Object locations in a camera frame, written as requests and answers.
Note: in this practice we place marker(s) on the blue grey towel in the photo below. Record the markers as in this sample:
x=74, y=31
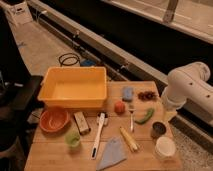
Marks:
x=113, y=154

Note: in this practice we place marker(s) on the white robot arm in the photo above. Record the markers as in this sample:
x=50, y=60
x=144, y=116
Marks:
x=188, y=82

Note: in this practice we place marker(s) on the yellow plastic tray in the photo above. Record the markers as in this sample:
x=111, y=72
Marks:
x=74, y=87

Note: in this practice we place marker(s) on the orange toy fruit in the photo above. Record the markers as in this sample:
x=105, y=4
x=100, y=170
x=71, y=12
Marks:
x=119, y=107

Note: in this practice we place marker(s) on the blue object on floor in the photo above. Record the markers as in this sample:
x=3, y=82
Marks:
x=87, y=63

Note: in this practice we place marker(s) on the white dish brush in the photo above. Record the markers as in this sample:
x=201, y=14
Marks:
x=103, y=120

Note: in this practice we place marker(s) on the dark red grapes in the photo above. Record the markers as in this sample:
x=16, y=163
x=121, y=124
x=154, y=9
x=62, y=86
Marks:
x=147, y=96

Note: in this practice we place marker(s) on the wooden block box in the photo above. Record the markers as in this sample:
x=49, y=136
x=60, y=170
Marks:
x=81, y=122

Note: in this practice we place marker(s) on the green plastic cup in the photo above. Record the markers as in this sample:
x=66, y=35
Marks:
x=72, y=139

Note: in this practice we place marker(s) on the orange plastic bowl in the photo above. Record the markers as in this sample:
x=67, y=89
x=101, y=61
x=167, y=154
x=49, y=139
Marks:
x=54, y=119

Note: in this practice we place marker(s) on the dark metal can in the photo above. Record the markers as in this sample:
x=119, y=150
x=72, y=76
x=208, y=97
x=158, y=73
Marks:
x=158, y=129

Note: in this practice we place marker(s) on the black side table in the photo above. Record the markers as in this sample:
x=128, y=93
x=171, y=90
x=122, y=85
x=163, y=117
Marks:
x=24, y=101

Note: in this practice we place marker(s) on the white box on floor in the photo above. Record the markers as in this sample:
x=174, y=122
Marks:
x=19, y=14

